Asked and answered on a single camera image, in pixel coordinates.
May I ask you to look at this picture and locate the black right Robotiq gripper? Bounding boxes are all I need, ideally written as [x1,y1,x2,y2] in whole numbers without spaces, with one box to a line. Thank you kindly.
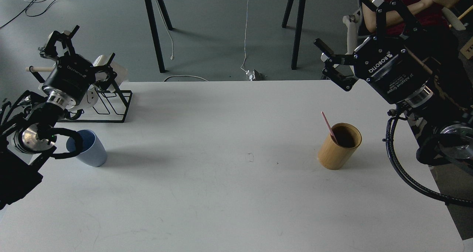
[314,0,432,104]

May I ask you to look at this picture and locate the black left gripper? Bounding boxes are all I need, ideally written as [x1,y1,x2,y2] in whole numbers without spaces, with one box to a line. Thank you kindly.
[38,25,117,106]

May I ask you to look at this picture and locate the light blue plastic cup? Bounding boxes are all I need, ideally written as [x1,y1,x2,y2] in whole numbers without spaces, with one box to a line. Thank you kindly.
[75,129,108,167]

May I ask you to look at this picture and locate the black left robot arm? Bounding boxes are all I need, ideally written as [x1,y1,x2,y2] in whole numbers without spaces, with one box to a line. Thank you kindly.
[0,26,119,208]

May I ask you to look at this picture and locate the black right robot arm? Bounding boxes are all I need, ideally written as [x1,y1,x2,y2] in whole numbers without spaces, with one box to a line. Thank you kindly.
[314,0,472,173]

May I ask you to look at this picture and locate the bamboo chopstick holder cup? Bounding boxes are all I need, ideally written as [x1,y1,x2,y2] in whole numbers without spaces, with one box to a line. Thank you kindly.
[317,123,362,170]

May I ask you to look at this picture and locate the white office chair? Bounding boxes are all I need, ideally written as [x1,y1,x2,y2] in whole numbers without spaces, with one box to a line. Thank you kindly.
[323,7,363,80]

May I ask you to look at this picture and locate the white round mug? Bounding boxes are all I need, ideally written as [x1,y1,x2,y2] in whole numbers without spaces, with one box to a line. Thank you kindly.
[67,89,99,111]

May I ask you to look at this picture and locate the white square mug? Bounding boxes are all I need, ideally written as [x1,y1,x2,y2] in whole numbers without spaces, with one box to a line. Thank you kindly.
[92,55,128,86]

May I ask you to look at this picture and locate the person in red shirt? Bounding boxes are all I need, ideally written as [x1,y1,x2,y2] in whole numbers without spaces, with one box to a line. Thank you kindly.
[350,0,473,60]

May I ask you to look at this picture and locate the pink chopstick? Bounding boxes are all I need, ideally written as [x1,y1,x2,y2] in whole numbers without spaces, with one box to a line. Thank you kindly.
[321,112,338,145]

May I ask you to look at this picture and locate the black trestle table legs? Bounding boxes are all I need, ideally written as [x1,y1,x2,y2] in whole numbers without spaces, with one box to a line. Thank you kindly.
[127,0,309,74]

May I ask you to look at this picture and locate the white power adapter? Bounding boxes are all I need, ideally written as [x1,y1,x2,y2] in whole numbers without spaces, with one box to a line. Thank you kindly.
[245,69,264,81]

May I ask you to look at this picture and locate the black wire mug rack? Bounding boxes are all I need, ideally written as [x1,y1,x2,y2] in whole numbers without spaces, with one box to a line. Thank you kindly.
[28,66,132,126]

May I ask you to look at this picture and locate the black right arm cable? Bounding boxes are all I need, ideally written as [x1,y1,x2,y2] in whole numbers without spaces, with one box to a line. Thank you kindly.
[385,116,473,208]

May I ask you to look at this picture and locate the white hanging cable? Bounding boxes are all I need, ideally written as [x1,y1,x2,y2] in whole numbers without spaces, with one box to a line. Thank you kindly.
[240,0,251,73]

